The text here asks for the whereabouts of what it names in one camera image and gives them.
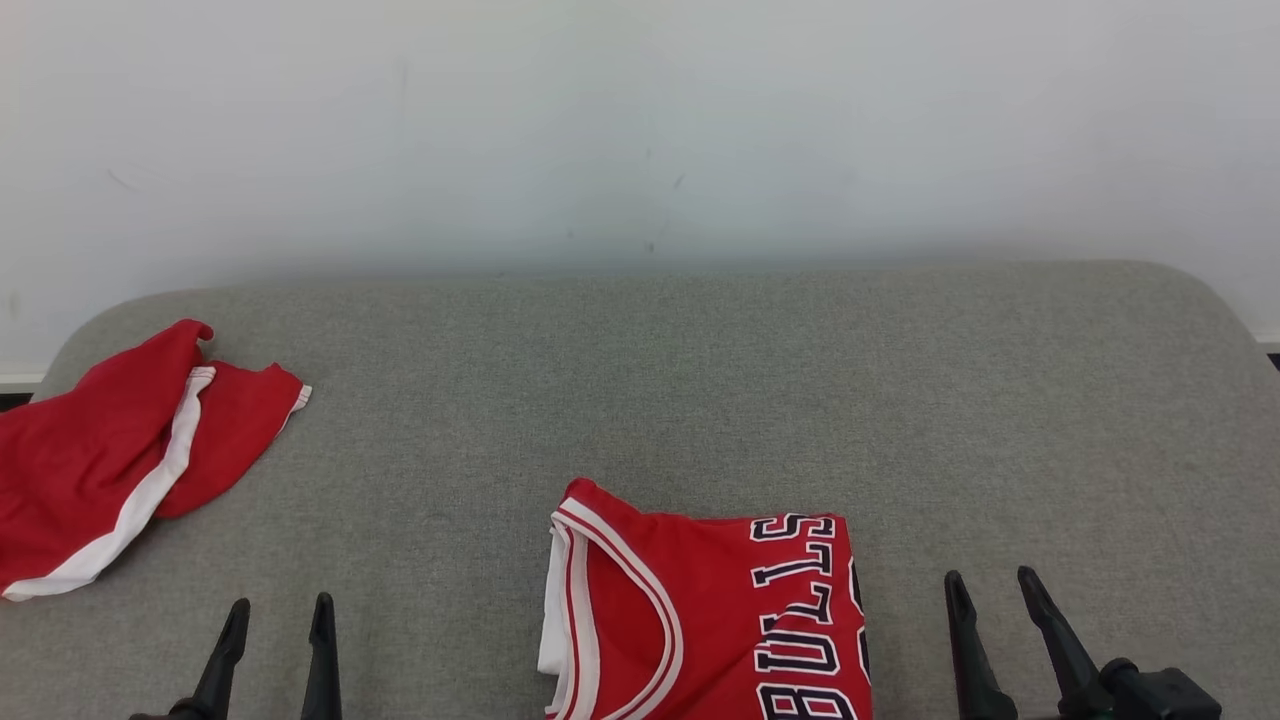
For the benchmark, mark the grey fabric sofa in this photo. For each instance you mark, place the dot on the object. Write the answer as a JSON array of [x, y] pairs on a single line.
[[700, 380]]

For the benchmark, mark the white wall baseboard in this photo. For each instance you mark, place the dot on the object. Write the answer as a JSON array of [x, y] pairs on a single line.
[[20, 383]]

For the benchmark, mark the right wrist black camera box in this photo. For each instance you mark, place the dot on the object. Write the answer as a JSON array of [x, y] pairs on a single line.
[[1160, 695]]

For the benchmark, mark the red basketball jersey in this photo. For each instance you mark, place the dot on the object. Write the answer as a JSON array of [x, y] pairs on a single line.
[[700, 620]]

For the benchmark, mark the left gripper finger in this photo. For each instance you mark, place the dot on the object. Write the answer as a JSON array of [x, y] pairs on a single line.
[[322, 665], [222, 660]]

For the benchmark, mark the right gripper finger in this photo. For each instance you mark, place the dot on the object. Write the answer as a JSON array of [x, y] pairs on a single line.
[[1060, 645], [975, 660]]

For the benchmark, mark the red shorts white stripe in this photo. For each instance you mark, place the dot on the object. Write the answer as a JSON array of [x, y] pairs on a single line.
[[90, 470]]

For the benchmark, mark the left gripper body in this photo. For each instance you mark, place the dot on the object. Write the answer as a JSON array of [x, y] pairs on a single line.
[[165, 714]]

